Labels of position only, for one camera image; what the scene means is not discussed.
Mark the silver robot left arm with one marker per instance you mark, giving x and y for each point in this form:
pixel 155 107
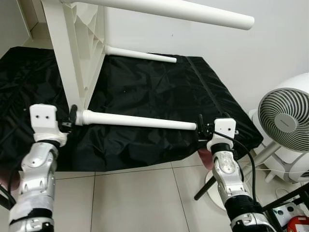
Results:
pixel 36 179

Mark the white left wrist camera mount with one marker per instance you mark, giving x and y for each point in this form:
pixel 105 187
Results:
pixel 46 121

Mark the white plastic table leg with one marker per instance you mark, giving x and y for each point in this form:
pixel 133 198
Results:
pixel 140 54
pixel 140 121
pixel 169 10

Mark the red round object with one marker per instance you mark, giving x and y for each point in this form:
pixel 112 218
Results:
pixel 298 224

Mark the black metal stand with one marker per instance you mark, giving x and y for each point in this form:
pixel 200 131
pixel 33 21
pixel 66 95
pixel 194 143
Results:
pixel 289 198

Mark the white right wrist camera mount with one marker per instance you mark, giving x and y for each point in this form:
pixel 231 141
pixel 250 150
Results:
pixel 224 128

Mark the black tablecloth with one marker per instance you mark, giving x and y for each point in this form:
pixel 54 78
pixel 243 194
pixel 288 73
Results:
pixel 145 96

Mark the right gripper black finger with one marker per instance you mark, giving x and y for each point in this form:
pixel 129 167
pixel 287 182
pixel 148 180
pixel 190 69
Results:
pixel 200 123

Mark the white pedestal fan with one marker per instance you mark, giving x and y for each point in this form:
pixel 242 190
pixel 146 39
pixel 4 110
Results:
pixel 285 121

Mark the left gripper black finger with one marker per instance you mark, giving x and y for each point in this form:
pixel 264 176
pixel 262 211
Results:
pixel 73 114

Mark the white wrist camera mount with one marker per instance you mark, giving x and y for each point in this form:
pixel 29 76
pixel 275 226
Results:
pixel 46 121
pixel 224 128

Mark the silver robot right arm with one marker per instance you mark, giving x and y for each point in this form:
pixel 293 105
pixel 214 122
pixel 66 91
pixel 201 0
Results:
pixel 229 174

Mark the white plastic table top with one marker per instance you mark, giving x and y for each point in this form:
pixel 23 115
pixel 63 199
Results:
pixel 77 53

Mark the white box with coloured dots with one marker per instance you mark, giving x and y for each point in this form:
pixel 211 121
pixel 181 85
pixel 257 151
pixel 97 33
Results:
pixel 285 212

